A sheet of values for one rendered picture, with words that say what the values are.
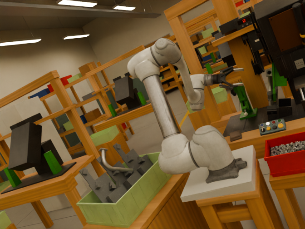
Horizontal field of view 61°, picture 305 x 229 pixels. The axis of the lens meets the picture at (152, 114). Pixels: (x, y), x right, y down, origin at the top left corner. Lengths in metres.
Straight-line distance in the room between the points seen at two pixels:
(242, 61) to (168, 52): 0.88
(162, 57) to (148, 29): 11.06
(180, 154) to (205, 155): 0.13
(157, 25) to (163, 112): 11.04
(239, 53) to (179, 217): 1.32
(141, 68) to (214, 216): 0.91
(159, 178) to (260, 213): 0.73
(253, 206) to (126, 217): 0.71
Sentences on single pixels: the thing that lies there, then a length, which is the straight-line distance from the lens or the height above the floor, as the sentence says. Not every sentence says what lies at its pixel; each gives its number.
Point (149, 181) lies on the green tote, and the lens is 1.79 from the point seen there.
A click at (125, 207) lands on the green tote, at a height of 0.89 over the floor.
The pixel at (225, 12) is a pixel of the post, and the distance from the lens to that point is 2.23.
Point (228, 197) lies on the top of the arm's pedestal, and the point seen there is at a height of 0.84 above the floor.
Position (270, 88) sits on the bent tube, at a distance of 2.05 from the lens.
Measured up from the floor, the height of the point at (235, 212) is 0.73.
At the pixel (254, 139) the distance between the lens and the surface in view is 1.78.
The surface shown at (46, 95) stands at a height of 2.00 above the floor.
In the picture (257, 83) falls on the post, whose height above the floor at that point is 1.09.
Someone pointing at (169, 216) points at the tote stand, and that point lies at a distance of 1.80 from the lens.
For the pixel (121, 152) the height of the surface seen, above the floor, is 1.08.
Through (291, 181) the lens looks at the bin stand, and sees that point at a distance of 1.51.
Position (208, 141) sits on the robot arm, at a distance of 1.37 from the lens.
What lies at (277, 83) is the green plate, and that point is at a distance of 1.90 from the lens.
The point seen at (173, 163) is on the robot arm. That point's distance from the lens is 1.45.
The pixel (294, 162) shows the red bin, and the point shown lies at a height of 0.87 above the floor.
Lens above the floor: 1.60
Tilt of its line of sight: 10 degrees down
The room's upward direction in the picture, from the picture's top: 25 degrees counter-clockwise
